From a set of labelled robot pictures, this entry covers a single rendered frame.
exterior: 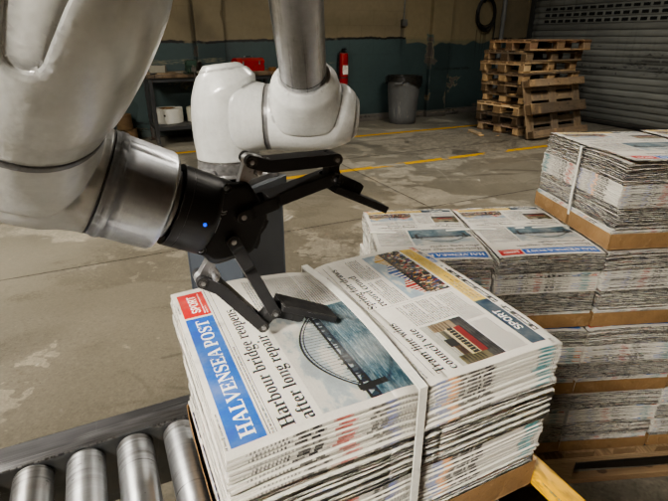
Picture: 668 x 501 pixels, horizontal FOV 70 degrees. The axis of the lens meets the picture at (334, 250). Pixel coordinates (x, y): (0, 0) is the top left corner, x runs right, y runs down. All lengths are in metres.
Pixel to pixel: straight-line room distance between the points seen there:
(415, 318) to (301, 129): 0.65
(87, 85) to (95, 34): 0.03
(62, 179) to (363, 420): 0.31
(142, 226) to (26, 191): 0.09
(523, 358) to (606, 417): 1.21
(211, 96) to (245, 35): 6.63
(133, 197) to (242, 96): 0.76
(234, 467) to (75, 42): 0.32
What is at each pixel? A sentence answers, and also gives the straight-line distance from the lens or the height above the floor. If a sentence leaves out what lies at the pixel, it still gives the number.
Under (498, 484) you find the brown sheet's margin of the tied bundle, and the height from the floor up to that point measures 0.84.
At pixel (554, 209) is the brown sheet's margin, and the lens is 1.59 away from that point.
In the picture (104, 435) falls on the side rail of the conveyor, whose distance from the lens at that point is 0.82.
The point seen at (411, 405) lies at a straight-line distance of 0.48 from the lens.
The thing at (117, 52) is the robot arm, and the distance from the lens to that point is 0.26.
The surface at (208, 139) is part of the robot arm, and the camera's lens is 1.17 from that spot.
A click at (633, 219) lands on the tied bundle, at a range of 1.40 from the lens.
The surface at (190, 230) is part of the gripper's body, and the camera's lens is 0.42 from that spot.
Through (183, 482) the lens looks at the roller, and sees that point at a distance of 0.72.
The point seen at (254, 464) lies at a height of 1.01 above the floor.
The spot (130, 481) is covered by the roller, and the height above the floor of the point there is 0.80.
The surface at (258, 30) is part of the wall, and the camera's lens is 7.83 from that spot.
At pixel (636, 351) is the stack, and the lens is 1.62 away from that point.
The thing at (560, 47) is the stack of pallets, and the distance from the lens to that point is 8.01.
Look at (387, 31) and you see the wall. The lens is 8.75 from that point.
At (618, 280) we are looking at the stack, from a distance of 1.47.
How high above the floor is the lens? 1.33
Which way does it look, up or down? 24 degrees down
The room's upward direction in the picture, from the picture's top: straight up
